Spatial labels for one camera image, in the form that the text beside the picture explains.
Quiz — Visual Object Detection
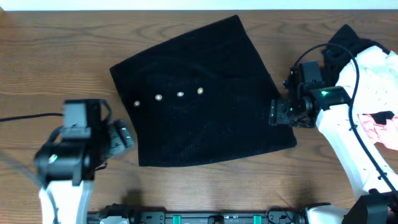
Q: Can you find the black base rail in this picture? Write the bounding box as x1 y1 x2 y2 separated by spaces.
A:
86 203 349 224

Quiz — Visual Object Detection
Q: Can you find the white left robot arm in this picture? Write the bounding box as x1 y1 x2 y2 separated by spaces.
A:
34 99 134 223

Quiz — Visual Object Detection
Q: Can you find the black velvet skirt with buttons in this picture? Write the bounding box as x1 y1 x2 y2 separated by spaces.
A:
110 16 297 167

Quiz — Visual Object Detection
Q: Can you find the dark green garment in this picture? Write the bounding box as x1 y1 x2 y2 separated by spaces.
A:
322 24 394 124

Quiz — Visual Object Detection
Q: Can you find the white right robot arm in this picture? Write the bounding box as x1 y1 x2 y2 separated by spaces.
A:
269 64 397 223

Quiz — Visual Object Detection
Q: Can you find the white garment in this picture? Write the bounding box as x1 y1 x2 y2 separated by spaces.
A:
353 46 397 114

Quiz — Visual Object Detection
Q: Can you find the pink garment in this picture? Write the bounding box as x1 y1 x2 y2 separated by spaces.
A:
358 114 397 150

